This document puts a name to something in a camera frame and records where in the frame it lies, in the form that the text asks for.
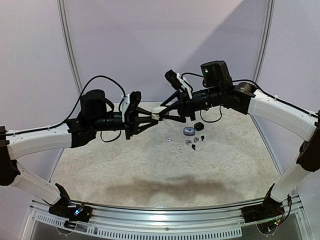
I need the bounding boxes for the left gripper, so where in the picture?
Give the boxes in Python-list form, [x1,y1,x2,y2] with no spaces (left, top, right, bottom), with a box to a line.
[90,107,159,140]

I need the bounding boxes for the white earbud charging case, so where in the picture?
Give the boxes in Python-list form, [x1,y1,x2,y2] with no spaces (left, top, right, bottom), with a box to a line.
[151,106,167,121]

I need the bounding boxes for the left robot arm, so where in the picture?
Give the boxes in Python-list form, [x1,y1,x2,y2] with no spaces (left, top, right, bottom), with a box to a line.
[0,89,163,217]

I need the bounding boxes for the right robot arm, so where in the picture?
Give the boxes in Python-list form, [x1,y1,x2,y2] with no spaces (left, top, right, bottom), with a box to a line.
[151,60,320,218]

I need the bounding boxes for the purple round charging case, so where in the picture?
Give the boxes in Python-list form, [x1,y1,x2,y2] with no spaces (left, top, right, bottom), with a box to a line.
[183,127,196,136]

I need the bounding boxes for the black charging case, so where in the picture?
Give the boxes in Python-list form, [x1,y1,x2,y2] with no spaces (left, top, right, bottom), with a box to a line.
[193,122,205,131]

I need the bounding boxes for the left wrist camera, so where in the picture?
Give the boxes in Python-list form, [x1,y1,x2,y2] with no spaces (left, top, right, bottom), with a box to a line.
[121,91,142,122]

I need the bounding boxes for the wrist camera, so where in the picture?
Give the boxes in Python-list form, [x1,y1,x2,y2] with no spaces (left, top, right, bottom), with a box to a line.
[121,91,142,122]
[164,69,193,99]

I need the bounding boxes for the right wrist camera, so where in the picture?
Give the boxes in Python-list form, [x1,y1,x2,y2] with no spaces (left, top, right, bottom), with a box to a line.
[164,69,193,99]

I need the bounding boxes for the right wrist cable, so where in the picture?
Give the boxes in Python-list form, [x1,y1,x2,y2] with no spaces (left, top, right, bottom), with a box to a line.
[181,71,204,83]

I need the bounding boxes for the wrist cable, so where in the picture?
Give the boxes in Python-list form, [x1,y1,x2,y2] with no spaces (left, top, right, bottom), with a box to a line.
[181,71,204,83]
[63,75,126,126]

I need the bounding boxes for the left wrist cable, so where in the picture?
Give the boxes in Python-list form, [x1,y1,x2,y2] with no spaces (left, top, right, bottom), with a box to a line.
[63,75,126,126]

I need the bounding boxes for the right frame post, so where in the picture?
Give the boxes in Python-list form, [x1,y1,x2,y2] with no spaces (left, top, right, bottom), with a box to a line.
[253,0,275,83]

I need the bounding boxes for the frame post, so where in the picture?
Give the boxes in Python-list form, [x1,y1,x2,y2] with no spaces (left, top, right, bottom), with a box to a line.
[253,0,275,83]
[56,0,83,96]

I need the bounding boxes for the aluminium front rail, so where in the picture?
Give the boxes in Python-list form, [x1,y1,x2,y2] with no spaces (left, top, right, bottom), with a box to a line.
[21,194,313,240]

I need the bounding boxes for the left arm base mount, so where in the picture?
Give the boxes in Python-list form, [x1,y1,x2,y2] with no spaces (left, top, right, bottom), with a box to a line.
[48,183,93,223]

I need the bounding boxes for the left frame post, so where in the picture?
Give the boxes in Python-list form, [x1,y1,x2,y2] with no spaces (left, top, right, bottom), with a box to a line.
[56,0,83,96]

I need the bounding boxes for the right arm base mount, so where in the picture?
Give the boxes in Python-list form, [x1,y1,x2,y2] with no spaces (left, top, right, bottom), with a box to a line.
[241,184,292,226]

